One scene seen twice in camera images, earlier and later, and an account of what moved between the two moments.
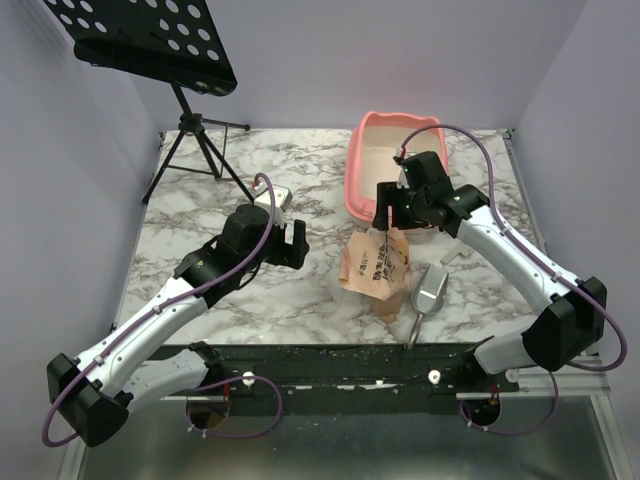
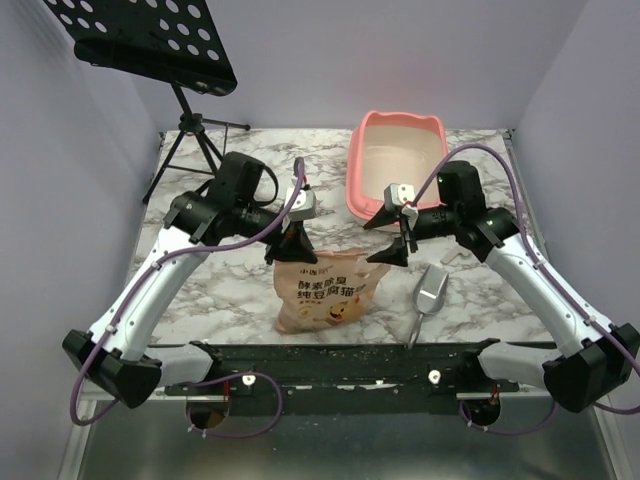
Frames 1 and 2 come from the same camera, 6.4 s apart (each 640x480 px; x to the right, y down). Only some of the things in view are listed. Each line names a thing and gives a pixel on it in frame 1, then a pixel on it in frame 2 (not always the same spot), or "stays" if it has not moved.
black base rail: x=354 y=380 stays
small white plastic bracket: x=464 y=251 stays
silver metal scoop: x=427 y=297 stays
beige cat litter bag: x=376 y=264 -> x=339 y=286
